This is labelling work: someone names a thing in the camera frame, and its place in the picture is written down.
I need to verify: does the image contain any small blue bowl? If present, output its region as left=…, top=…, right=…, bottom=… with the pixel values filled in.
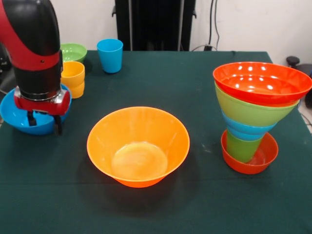
left=221, top=111, right=278, bottom=142

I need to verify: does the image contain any green cup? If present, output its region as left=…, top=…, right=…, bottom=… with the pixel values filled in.
left=226, top=129, right=263, bottom=164

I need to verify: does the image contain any dark green table cloth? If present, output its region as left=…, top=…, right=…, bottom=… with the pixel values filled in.
left=0, top=50, right=312, bottom=234

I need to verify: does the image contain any wide red bowl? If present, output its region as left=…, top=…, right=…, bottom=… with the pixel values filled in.
left=213, top=61, right=312, bottom=107

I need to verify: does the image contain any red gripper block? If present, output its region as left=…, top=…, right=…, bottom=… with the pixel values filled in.
left=14, top=86, right=72, bottom=136

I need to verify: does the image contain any blue cup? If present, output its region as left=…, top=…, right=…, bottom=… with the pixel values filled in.
left=97, top=38, right=124, bottom=74

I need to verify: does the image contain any large green bowl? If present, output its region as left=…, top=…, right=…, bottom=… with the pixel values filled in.
left=214, top=81, right=300, bottom=127

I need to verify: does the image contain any black wall cable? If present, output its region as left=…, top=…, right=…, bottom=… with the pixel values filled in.
left=209, top=0, right=220, bottom=51

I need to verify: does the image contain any small green bowl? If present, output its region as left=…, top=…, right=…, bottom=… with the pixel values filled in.
left=60, top=43, right=88, bottom=63

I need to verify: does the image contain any large blue bowl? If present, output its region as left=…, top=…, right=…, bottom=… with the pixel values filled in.
left=0, top=84, right=73, bottom=136

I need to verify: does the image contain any yellow cup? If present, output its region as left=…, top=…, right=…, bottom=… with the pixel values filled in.
left=60, top=61, right=86, bottom=99

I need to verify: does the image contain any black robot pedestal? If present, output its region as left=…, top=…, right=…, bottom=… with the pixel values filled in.
left=112, top=0, right=197, bottom=51

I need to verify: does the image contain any small red bowl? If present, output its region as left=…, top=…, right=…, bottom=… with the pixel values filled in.
left=220, top=130, right=279, bottom=175

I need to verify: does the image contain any large orange bowl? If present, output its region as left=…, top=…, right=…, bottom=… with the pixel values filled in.
left=86, top=106, right=191, bottom=189

